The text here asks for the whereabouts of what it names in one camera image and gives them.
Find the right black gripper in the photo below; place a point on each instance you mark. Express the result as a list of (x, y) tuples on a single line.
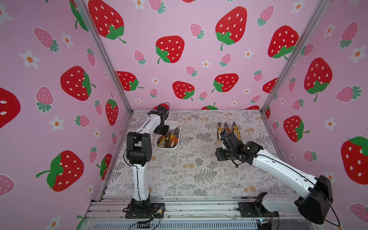
[(225, 138)]

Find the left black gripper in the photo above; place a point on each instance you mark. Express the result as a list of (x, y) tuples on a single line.
[(165, 132)]

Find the orange black pliers large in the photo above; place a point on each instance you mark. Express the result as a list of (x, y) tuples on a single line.
[(164, 140)]

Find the white plastic storage box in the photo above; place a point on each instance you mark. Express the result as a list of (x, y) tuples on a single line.
[(172, 125)]

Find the orange black long-nose pliers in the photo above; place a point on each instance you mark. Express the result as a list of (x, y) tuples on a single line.
[(227, 129)]

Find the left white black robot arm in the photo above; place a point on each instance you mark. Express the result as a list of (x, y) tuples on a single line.
[(139, 150)]

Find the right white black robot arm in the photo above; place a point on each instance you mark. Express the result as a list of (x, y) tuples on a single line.
[(313, 195)]

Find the yellow black pliers large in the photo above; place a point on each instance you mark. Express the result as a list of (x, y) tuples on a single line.
[(220, 131)]

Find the orange handled pliers small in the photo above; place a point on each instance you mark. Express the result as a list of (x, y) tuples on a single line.
[(174, 138)]

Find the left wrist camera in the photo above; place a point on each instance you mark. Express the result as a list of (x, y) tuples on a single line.
[(165, 108)]

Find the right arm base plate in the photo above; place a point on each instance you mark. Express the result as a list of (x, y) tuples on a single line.
[(255, 210)]

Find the aluminium rail frame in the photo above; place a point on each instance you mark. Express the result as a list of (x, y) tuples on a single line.
[(191, 213)]

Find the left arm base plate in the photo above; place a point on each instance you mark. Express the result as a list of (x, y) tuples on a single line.
[(155, 210)]

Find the left aluminium corner post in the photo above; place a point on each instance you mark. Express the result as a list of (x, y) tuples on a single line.
[(86, 16)]

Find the aluminium corner post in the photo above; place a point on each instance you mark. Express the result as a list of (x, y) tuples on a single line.
[(311, 25), (86, 16)]

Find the right aluminium corner post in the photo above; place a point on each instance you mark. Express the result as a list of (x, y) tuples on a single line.
[(311, 25)]

